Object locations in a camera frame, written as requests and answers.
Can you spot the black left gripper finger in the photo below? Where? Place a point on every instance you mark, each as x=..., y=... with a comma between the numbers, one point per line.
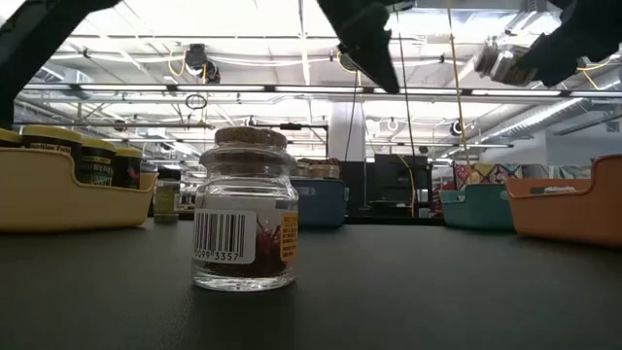
x=374, y=65

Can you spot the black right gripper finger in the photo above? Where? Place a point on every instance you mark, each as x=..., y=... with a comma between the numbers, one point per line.
x=551, y=58

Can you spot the cork-stoppered glass spice jar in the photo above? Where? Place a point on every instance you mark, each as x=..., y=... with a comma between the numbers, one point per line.
x=500, y=60
x=243, y=233

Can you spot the tan-lid jar with tan label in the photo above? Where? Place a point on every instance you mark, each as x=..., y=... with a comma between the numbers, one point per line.
x=304, y=170

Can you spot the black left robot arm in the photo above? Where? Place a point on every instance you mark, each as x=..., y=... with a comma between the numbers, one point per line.
x=29, y=44

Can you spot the white building column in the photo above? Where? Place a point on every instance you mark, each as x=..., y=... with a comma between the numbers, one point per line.
x=347, y=131

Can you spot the black computer tower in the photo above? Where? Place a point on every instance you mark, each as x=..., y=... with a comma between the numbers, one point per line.
x=393, y=185

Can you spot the colourful patterned cloth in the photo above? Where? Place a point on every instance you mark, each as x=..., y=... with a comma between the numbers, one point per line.
x=486, y=172

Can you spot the blue plastic bin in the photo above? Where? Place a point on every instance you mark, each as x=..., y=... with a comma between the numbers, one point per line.
x=323, y=204

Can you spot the long ceiling light bar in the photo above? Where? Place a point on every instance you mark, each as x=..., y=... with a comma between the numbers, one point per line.
x=218, y=88

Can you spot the orange plastic bin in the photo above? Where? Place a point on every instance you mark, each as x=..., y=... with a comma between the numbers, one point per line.
x=563, y=219

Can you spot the teal plastic bin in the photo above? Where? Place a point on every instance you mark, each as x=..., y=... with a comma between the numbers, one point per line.
x=473, y=209

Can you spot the black-lid green herb bottle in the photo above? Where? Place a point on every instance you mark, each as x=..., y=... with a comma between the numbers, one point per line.
x=167, y=199

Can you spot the grey ceiling conduit pipe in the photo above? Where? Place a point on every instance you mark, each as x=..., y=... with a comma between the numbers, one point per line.
x=97, y=125

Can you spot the yellow plastic bin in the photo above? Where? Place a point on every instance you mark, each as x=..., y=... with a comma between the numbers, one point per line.
x=48, y=194

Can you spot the silver spiral air duct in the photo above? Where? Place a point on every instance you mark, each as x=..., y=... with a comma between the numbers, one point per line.
x=534, y=119

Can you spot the black metal rack frame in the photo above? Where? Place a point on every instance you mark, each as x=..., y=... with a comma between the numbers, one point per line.
x=301, y=126

